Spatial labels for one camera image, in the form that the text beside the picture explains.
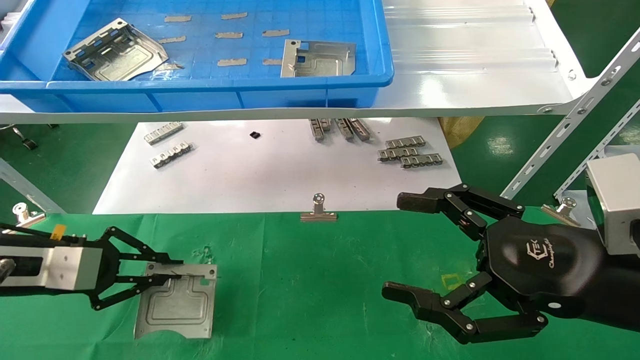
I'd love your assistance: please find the stamped sheet metal part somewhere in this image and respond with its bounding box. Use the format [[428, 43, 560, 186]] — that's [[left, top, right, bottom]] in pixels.
[[62, 18, 170, 82], [280, 39, 357, 79], [134, 262, 219, 341]]

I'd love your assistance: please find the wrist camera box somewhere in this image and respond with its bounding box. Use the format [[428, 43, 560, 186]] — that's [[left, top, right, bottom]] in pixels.
[[584, 152, 640, 257], [47, 244, 104, 292]]

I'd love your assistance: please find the black cable yellow tag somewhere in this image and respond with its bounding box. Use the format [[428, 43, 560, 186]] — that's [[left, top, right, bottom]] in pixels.
[[0, 222, 90, 247]]

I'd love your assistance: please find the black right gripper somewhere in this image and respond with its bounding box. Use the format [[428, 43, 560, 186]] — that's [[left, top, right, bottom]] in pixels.
[[381, 183, 606, 345]]

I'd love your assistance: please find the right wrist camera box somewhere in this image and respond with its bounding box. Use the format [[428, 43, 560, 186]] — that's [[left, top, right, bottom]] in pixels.
[[584, 152, 640, 257]]

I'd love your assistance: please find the blue plastic bin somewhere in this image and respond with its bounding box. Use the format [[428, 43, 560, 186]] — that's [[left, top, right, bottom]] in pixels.
[[0, 0, 395, 115]]

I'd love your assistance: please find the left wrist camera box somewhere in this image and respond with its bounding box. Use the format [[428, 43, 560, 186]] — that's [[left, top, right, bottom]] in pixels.
[[47, 244, 104, 292]]

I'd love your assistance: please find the silver binder clip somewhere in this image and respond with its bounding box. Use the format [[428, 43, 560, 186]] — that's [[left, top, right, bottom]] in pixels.
[[12, 202, 47, 227], [541, 197, 584, 227], [300, 193, 339, 223]]

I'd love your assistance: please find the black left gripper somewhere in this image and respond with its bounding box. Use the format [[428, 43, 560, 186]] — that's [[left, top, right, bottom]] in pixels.
[[80, 226, 185, 312]]

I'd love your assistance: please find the green table cloth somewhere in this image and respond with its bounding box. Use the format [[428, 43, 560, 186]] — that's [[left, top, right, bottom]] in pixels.
[[0, 210, 640, 360]]

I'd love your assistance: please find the small black caster wheel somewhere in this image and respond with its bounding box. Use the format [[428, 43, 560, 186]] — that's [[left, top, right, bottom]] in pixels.
[[11, 126, 39, 151]]

